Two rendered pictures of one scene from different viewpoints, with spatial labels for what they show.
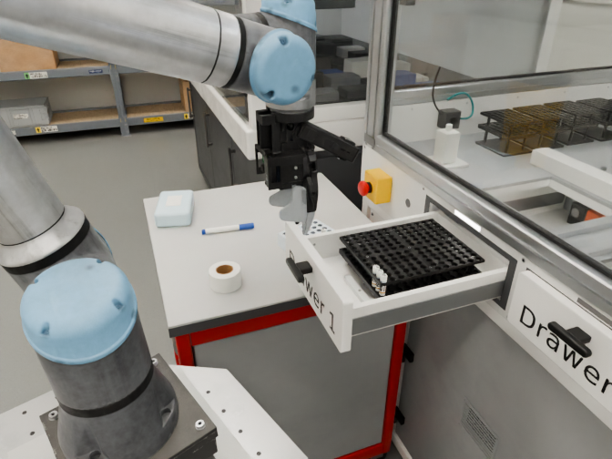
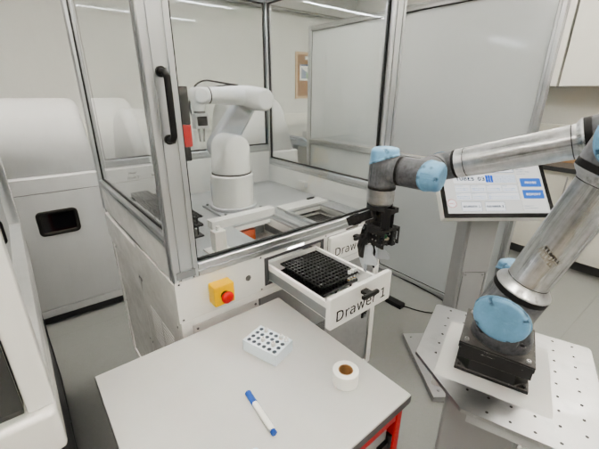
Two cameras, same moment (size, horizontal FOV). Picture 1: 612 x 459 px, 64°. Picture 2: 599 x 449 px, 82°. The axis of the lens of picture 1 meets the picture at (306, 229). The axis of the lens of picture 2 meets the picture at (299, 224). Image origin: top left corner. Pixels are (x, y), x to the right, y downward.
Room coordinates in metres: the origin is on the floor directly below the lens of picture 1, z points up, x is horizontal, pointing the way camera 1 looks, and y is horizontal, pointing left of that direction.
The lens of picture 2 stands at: (1.24, 0.81, 1.49)
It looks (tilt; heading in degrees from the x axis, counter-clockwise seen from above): 21 degrees down; 251
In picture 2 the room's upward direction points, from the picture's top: straight up
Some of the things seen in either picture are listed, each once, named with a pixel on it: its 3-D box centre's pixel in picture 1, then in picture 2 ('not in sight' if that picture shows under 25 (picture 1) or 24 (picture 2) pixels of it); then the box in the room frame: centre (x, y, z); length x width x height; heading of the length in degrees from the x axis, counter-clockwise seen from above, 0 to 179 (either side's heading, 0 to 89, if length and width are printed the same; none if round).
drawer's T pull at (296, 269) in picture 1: (300, 268); (367, 292); (0.73, 0.01, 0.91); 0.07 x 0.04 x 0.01; 21
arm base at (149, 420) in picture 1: (113, 397); (504, 322); (0.44, 0.25, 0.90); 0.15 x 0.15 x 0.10
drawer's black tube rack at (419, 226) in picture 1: (407, 260); (317, 274); (0.81, -0.20, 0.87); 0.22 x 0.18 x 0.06; 111
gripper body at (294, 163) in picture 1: (287, 146); (380, 224); (0.73, 0.03, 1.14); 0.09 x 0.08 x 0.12; 111
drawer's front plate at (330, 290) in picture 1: (314, 280); (360, 297); (0.74, -0.02, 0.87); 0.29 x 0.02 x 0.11; 21
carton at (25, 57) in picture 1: (26, 49); not in sight; (4.16, 2.27, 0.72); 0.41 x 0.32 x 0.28; 109
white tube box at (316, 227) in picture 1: (307, 239); (267, 345); (1.05, 0.00, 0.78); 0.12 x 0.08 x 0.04; 127
